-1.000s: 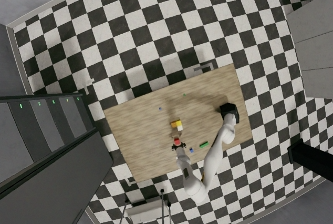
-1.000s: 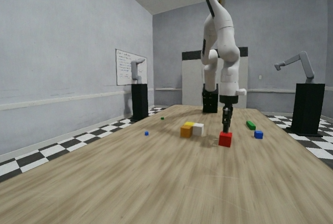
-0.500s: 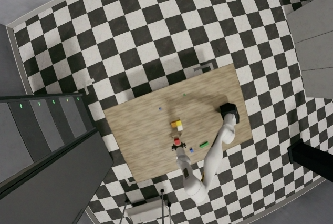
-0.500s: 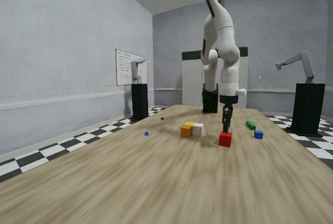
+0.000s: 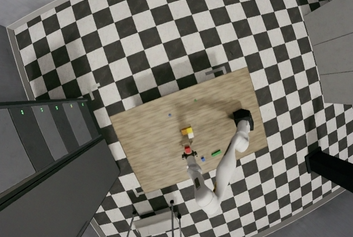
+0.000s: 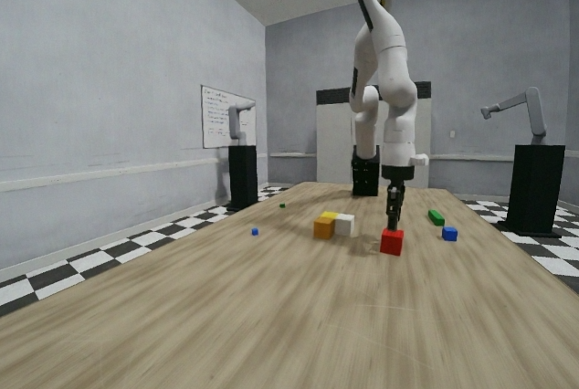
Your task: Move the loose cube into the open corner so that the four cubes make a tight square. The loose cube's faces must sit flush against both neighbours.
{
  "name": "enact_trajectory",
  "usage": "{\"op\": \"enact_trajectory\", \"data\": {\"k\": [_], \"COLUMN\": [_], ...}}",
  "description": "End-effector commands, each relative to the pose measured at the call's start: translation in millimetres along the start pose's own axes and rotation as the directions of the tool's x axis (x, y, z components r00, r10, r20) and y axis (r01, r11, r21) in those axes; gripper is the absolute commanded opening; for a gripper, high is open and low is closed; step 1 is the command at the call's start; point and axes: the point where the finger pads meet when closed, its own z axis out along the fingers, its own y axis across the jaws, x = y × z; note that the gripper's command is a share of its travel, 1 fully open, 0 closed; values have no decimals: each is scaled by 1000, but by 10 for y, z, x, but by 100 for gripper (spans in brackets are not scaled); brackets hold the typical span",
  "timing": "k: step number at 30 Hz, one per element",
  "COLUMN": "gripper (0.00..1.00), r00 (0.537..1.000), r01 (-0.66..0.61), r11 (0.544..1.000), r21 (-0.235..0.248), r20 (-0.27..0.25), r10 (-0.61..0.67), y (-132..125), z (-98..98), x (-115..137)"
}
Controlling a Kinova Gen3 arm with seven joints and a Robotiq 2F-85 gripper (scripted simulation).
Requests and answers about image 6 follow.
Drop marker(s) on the green rectangular block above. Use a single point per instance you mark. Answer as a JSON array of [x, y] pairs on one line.
[[437, 219]]

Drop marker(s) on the red square block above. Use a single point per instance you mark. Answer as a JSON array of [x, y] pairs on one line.
[[391, 242]]

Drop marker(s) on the blue cube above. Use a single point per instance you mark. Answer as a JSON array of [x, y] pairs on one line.
[[449, 233]]

